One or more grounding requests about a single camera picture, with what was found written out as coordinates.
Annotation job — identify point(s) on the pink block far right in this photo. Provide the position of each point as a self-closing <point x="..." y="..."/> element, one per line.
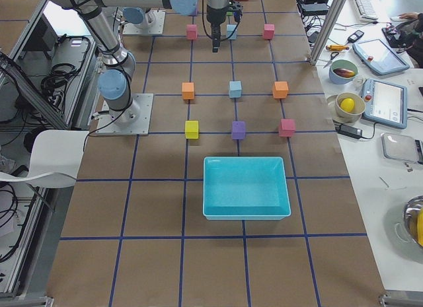
<point x="268" y="31"/>

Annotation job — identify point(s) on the orange handled tool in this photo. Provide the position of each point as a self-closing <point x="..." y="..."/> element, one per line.
<point x="336" y="47"/>

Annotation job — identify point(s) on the turquoise plastic tray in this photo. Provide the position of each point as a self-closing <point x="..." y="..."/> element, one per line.
<point x="245" y="188"/>

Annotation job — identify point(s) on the orange block far side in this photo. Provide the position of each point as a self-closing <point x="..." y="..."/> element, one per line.
<point x="280" y="89"/>

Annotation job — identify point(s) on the lower teach pendant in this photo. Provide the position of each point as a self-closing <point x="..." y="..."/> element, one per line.
<point x="385" y="103"/>

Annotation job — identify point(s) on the pink block near tray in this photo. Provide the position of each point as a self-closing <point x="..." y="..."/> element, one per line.
<point x="286" y="127"/>

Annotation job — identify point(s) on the pink block far left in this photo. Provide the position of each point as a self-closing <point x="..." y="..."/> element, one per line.
<point x="191" y="32"/>

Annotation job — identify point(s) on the black electronics box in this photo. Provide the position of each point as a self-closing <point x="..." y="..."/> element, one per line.
<point x="310" y="8"/>

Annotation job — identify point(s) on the yellow block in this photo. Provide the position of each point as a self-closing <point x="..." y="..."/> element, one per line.
<point x="191" y="129"/>

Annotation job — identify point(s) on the teach pendant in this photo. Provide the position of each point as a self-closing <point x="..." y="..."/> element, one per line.
<point x="379" y="57"/>
<point x="385" y="103"/>

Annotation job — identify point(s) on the person hand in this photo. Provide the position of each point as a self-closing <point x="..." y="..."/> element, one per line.
<point x="409" y="16"/>

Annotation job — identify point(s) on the black power adapter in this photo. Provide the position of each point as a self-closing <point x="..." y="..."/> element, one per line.
<point x="349" y="131"/>

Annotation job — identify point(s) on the orange block near arm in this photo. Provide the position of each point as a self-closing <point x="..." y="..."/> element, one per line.
<point x="188" y="91"/>

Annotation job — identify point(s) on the green bowl with eggplant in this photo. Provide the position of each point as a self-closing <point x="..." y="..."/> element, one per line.
<point x="342" y="71"/>

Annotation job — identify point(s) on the grey digital scale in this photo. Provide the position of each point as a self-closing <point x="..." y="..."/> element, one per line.
<point x="402" y="147"/>

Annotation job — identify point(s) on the white keyboard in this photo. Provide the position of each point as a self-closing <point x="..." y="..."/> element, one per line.
<point x="365" y="10"/>

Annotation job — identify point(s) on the light blue block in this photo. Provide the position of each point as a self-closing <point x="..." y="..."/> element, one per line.
<point x="235" y="89"/>
<point x="231" y="31"/>

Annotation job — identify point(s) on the aluminium frame post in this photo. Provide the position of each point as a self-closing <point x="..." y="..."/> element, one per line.
<point x="331" y="17"/>

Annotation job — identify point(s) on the steel bowl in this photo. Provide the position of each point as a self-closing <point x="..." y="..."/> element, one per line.
<point x="410" y="229"/>

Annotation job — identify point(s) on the scissors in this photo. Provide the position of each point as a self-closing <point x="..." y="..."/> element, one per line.
<point x="333" y="55"/>

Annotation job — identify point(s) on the purple block near tray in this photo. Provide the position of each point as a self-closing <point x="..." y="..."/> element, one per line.
<point x="238" y="131"/>

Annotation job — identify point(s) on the upper teach pendant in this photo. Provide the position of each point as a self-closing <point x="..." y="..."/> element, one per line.
<point x="379" y="57"/>

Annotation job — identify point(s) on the beige bowl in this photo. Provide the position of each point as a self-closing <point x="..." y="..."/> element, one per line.
<point x="358" y="110"/>

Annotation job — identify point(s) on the yellow lemon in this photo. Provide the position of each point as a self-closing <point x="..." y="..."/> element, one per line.
<point x="347" y="105"/>

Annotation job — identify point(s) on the white curled paper sheet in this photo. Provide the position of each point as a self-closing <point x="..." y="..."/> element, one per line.
<point x="55" y="160"/>

